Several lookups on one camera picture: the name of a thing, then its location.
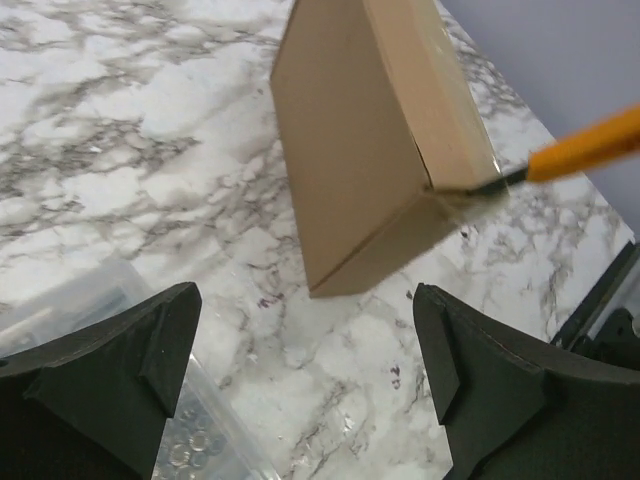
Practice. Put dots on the orange utility knife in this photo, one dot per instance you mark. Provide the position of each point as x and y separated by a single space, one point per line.
609 140

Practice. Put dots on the brown cardboard express box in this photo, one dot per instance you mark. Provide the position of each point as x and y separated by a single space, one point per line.
381 137

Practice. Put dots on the clear plastic screw box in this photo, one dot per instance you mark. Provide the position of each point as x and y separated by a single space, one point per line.
204 439

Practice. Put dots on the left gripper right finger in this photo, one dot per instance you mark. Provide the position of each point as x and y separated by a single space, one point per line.
515 407

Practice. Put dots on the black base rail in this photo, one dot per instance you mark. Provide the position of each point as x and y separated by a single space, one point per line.
605 325

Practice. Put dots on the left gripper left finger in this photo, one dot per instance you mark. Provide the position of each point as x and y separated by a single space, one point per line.
93 404

